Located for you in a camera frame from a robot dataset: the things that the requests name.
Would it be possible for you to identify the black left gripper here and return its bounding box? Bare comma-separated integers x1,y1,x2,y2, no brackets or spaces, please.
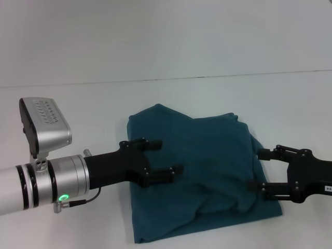
84,137,185,190

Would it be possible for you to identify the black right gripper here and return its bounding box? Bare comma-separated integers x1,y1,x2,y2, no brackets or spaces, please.
246,145,332,204

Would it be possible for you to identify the teal FREE print t-shirt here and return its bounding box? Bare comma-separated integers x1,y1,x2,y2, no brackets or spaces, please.
126,103,283,223

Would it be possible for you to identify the left arm connector cable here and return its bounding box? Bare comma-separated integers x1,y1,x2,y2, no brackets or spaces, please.
53,187,102,214

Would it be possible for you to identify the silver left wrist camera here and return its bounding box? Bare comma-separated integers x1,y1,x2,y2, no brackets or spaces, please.
19,97,73,159

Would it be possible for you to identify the silver left camera mount bracket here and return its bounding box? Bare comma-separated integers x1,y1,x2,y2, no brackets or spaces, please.
29,153,49,172

